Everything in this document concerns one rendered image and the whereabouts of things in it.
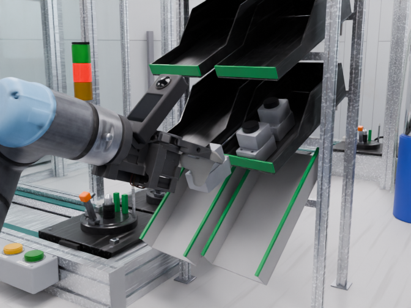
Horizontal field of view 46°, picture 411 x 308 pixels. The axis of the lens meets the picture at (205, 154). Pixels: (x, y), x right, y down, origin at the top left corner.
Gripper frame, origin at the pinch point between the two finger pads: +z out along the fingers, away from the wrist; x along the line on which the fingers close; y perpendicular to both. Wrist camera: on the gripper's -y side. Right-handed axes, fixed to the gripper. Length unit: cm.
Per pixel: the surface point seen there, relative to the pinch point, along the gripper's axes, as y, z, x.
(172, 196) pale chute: 9.0, 16.3, -20.3
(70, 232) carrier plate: 24, 11, -45
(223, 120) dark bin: -9.2, 18.4, -13.3
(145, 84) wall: -64, 199, -255
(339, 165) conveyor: -17, 133, -39
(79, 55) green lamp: -21, 11, -61
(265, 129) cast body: -7.1, 10.2, 3.4
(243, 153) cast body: -2.2, 9.1, 0.8
